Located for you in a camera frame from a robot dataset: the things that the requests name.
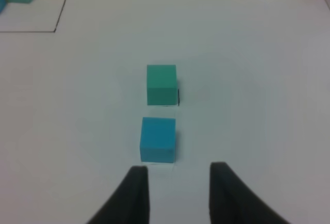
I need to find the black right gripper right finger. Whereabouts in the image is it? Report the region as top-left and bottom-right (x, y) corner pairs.
(209, 162), (288, 223)

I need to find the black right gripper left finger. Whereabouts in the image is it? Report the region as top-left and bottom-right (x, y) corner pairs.
(88, 166), (150, 223)

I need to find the template blue block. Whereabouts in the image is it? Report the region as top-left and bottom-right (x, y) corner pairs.
(0, 0), (8, 13)

